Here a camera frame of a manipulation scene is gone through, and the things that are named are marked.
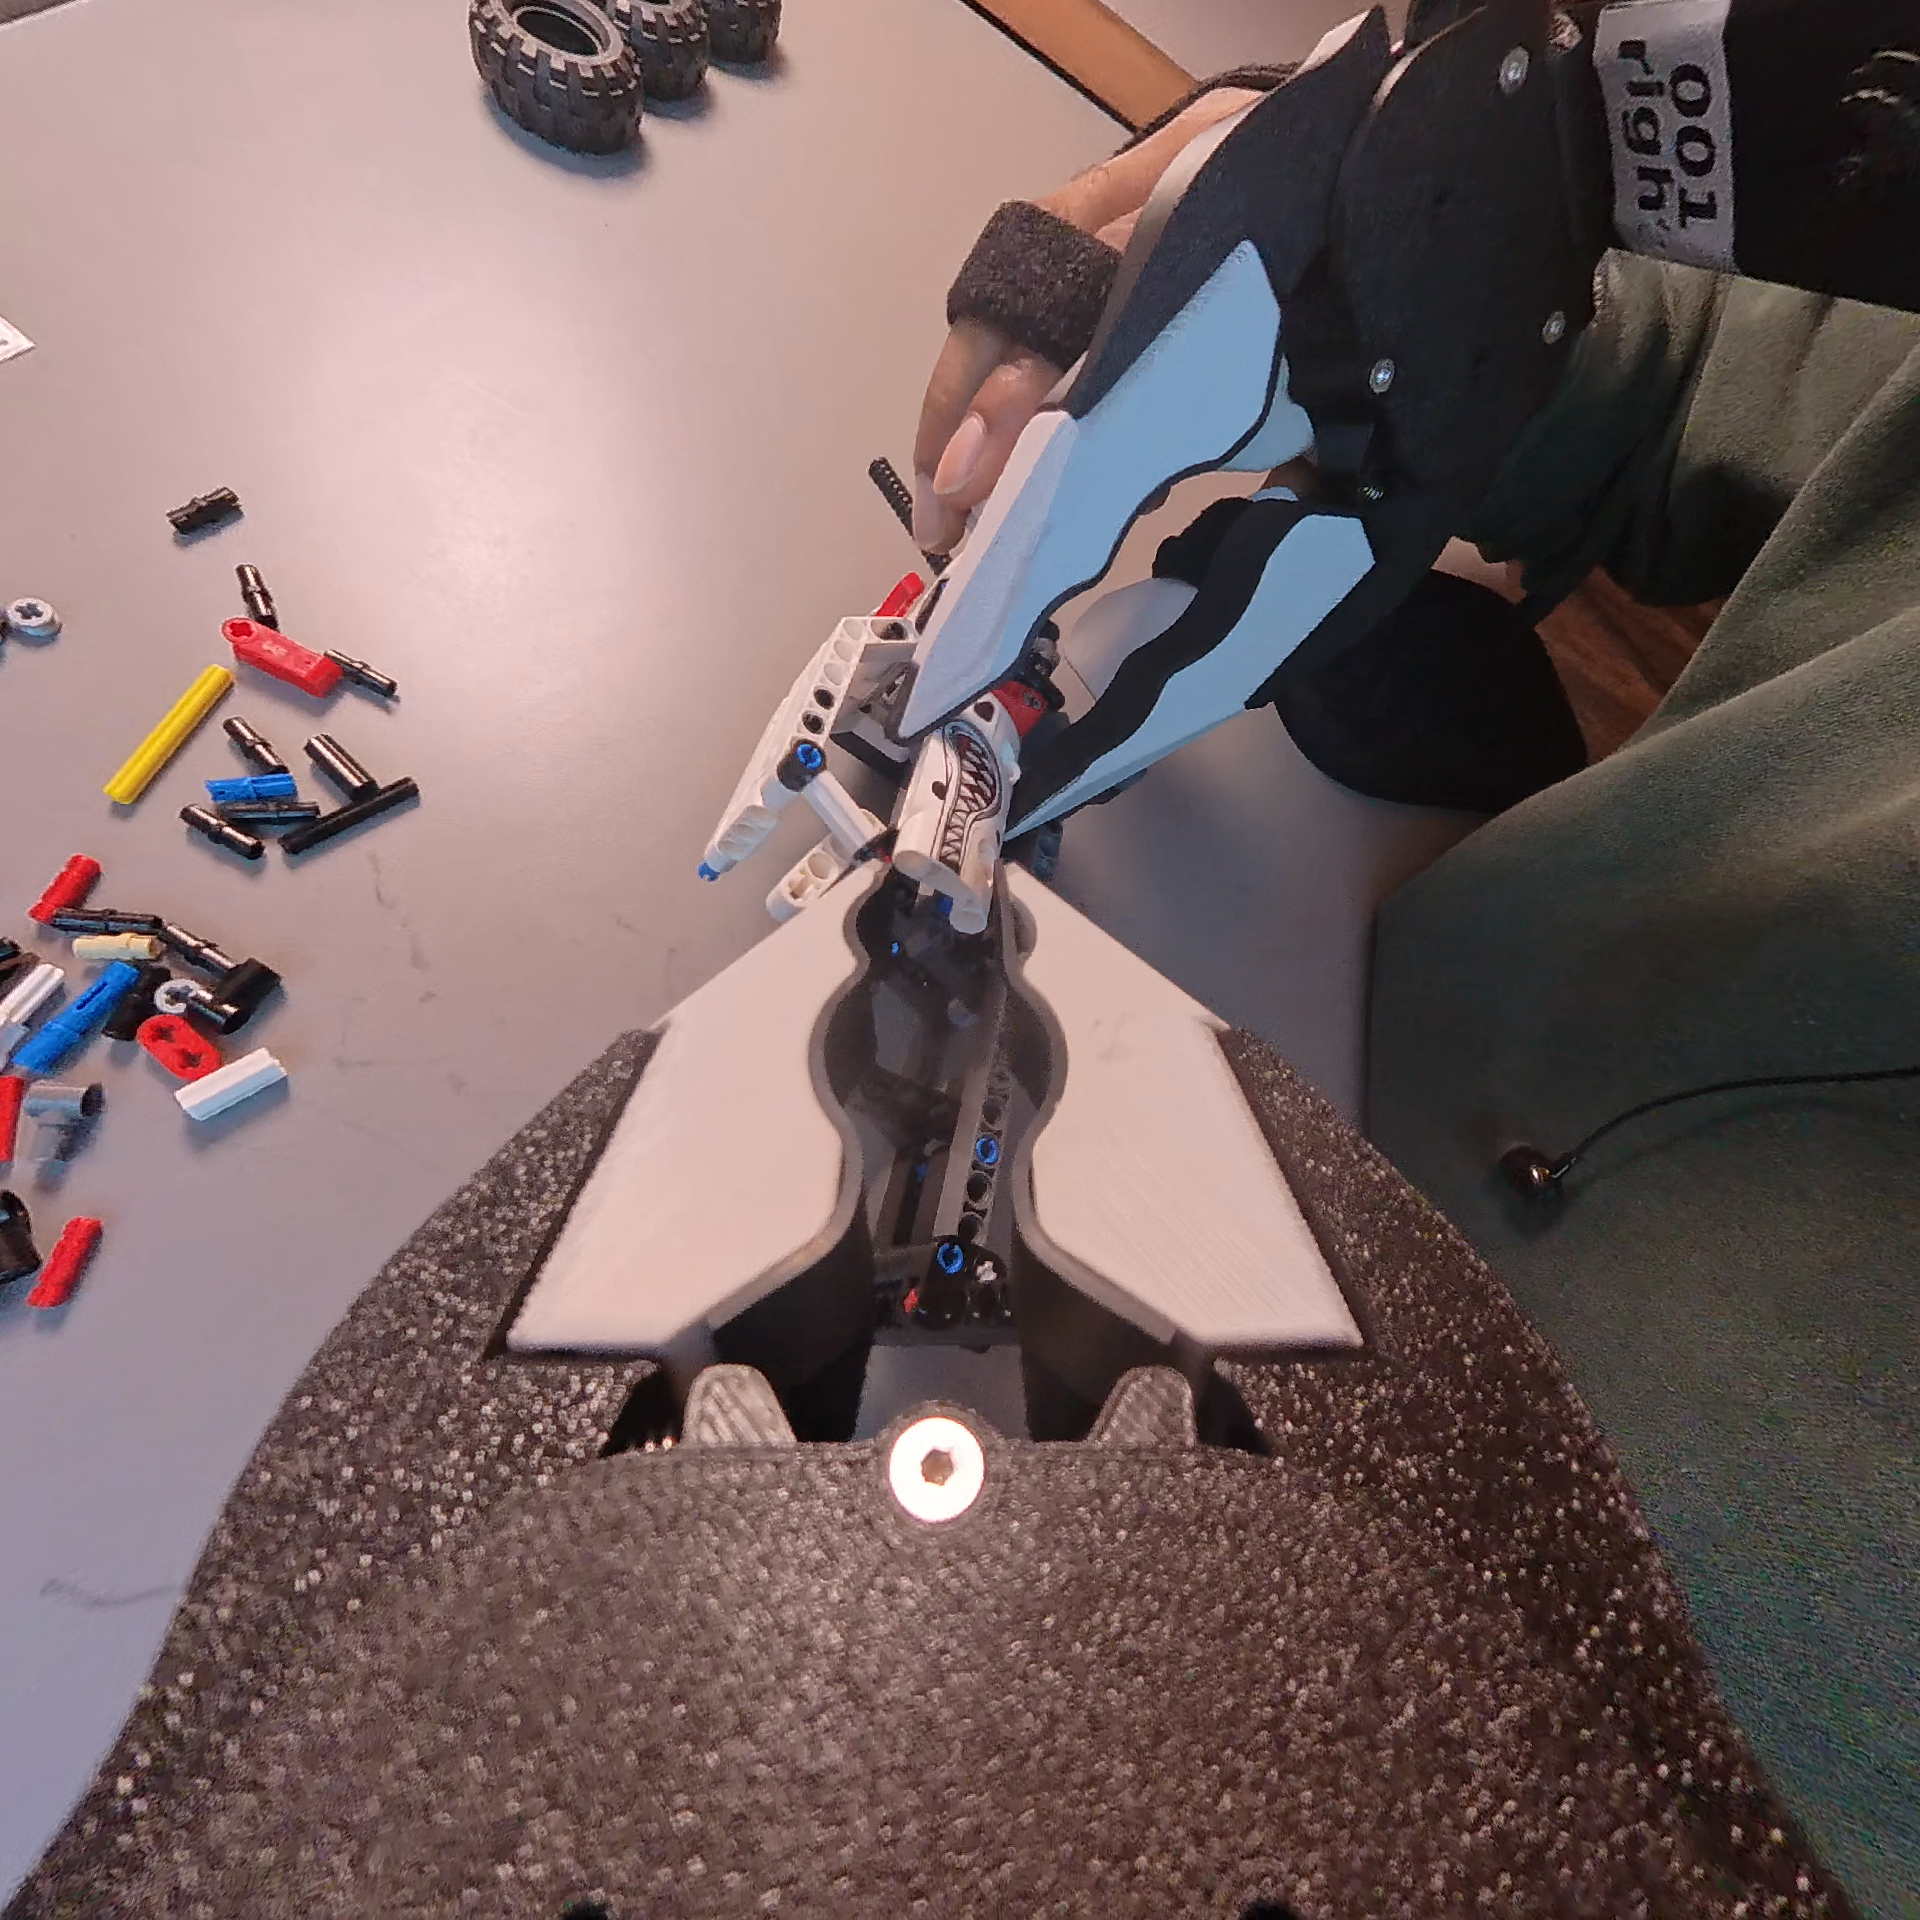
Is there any grey desk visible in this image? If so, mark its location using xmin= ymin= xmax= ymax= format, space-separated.
xmin=0 ymin=0 xmax=1501 ymax=1666

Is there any wooden board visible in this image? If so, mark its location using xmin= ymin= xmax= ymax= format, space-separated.
xmin=958 ymin=0 xmax=1205 ymax=133

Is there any pile of small toy pieces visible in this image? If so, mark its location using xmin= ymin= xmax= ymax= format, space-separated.
xmin=0 ymin=484 xmax=425 ymax=1316

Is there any white toothed toy panel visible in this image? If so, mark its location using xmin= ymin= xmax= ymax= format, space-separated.
xmin=889 ymin=717 xmax=1034 ymax=936

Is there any person's right forearm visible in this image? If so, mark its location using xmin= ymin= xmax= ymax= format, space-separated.
xmin=1276 ymin=251 xmax=1920 ymax=824

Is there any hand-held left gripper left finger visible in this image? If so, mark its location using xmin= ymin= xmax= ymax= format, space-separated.
xmin=508 ymin=867 xmax=902 ymax=1362

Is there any red toy beam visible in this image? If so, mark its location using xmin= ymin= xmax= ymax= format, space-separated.
xmin=220 ymin=612 xmax=347 ymax=703

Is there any toy truck chassis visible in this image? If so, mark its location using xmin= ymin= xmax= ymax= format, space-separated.
xmin=694 ymin=456 xmax=1086 ymax=1356

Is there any yellow toy axle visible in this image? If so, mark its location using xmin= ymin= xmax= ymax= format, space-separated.
xmin=102 ymin=663 xmax=238 ymax=808

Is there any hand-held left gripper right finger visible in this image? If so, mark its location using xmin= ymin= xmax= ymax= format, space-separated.
xmin=1009 ymin=872 xmax=1367 ymax=1356

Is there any black ribbed toy rod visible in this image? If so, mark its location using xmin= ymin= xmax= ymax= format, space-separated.
xmin=866 ymin=456 xmax=958 ymax=577

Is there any person's torso in green sweatshirt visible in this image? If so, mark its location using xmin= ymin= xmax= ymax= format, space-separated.
xmin=1362 ymin=345 xmax=1920 ymax=1920

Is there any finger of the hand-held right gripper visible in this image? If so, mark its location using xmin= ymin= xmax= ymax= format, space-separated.
xmin=1001 ymin=497 xmax=1378 ymax=841
xmin=897 ymin=244 xmax=1310 ymax=745

